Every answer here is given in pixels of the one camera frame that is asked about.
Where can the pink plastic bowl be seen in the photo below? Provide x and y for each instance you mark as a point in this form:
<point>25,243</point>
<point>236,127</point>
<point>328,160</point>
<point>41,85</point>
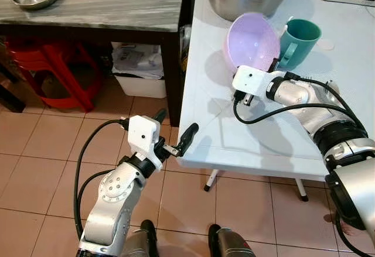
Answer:
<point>252,40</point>

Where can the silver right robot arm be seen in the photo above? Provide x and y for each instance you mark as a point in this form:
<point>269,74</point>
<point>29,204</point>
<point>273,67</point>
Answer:
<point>304,96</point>

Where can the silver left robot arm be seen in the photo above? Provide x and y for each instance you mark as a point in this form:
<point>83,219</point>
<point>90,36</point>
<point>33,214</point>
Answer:
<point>114,192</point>

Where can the white plastic bin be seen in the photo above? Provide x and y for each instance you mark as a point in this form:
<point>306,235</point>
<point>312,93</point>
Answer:
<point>140,87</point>

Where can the green plastic cup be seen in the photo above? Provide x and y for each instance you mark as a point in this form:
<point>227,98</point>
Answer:
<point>300,43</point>

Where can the round white disc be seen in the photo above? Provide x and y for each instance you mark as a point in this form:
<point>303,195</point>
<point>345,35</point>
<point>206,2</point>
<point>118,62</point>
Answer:
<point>325,44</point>

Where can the steel spoon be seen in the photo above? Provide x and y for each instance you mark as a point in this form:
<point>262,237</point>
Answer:
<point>332,89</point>

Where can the white folding table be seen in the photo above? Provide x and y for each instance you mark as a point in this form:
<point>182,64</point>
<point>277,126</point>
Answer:
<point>263,146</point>

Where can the red plastic stool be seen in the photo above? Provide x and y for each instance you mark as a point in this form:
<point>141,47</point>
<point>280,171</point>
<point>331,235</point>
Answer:
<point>64,64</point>

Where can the dark marble-top table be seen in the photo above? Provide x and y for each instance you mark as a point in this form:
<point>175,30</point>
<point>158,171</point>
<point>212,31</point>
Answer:
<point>88,28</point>

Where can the robot right leg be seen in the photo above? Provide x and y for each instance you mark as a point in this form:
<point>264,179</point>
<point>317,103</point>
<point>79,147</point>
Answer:
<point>231,248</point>

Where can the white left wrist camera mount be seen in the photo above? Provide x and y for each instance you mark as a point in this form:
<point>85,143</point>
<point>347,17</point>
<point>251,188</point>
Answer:
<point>142,134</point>

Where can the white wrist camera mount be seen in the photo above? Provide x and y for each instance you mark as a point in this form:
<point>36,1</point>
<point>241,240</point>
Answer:
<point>252,81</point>
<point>142,134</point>

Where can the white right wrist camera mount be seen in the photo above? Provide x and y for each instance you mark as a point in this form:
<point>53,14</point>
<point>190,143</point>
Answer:
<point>252,81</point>

